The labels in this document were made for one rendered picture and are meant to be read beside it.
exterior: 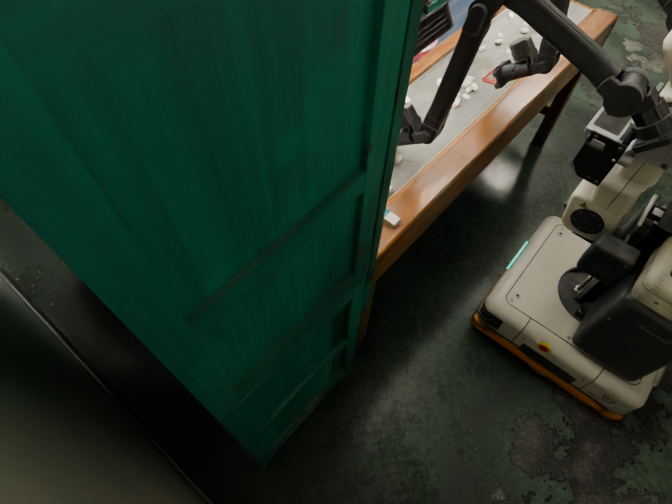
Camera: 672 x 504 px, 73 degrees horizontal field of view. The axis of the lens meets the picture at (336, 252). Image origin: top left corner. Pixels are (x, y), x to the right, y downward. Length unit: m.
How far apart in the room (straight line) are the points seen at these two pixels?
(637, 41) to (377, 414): 3.26
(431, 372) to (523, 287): 0.52
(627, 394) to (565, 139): 1.63
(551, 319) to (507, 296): 0.18
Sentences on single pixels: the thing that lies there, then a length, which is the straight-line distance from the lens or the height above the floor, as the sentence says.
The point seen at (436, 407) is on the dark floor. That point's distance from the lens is 2.01.
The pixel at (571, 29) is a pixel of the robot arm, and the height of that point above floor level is 1.33.
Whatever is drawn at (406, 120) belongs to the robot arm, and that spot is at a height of 0.94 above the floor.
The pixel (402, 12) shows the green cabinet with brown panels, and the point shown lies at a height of 1.57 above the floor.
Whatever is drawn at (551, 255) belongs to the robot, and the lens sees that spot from 2.14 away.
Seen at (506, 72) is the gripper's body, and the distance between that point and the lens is 1.82.
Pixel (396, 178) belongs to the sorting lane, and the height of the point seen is 0.74.
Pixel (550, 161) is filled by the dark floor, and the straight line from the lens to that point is 2.93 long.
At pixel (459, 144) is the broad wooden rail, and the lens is 1.69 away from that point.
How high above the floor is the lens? 1.91
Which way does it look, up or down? 58 degrees down
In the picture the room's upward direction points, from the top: 2 degrees clockwise
